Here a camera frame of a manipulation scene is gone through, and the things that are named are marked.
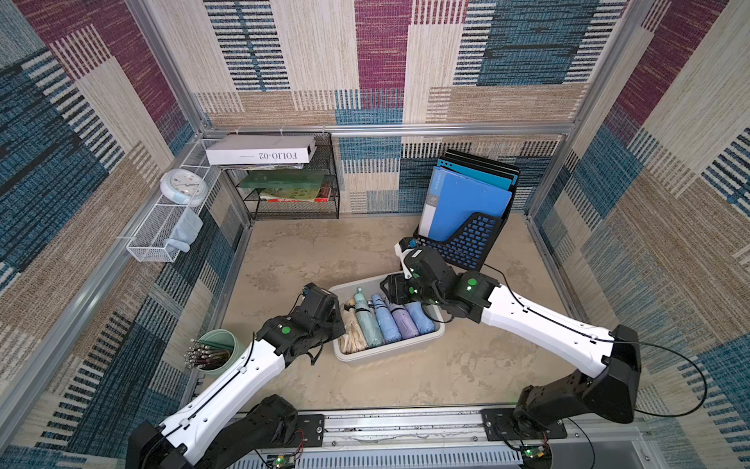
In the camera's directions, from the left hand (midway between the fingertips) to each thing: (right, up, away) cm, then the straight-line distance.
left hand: (341, 321), depth 79 cm
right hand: (+12, +11, -5) cm, 17 cm away
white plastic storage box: (+15, -5, -5) cm, 17 cm away
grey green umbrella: (+7, 0, +2) cm, 7 cm away
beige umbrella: (+3, -5, -1) cm, 6 cm away
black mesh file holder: (+39, +21, +15) cm, 47 cm away
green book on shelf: (-20, +40, +15) cm, 47 cm away
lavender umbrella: (+17, -1, +2) cm, 17 cm away
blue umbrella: (+22, -1, 0) cm, 22 cm away
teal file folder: (+30, +47, +15) cm, 57 cm away
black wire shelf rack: (-37, +34, +36) cm, 62 cm away
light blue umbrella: (+12, 0, +4) cm, 12 cm away
